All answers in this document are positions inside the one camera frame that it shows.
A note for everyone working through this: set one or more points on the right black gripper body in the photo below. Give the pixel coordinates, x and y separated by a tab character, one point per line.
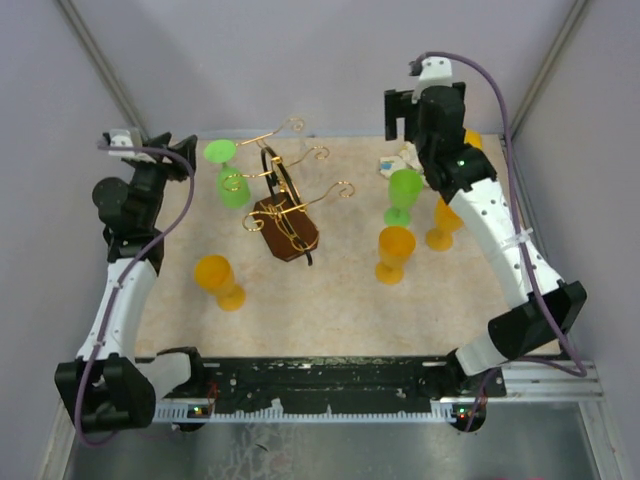
399	105

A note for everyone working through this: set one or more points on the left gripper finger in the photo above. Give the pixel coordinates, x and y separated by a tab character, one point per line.
158	142
184	155

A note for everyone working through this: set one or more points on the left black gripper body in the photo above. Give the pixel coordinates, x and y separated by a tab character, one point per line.
150	177

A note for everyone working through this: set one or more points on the green wine glass front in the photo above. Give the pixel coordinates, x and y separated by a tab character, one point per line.
232	187

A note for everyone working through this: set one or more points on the green wine glass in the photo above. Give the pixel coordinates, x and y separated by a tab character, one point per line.
405	185
232	187

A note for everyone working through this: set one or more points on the clear wine glass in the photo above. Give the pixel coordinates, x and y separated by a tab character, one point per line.
299	130

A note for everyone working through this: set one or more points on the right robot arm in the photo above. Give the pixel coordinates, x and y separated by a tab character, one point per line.
541	304

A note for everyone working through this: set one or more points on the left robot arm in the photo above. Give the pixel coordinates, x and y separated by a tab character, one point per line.
104	389

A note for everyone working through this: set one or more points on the orange wine glass left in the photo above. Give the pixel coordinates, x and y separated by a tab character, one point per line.
215	275

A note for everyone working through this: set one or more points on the orange wine glass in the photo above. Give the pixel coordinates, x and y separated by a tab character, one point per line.
395	246
446	222
215	275

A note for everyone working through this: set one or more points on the orange wine glass middle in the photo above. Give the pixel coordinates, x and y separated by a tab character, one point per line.
395	246

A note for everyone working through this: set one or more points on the orange wine glass right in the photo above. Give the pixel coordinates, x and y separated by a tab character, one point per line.
446	222

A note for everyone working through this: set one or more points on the yellow patterned cloth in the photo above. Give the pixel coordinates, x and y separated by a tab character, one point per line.
406	157

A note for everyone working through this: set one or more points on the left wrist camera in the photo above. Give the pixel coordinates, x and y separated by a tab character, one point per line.
124	144

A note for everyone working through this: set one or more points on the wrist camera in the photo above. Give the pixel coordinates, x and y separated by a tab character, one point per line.
430	71
124	144

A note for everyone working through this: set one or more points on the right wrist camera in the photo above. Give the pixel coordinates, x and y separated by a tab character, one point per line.
430	71

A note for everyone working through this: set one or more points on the gold wire wine glass rack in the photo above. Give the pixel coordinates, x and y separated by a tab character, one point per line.
282	217

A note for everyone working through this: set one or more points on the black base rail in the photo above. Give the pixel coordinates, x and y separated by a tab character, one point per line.
339	389

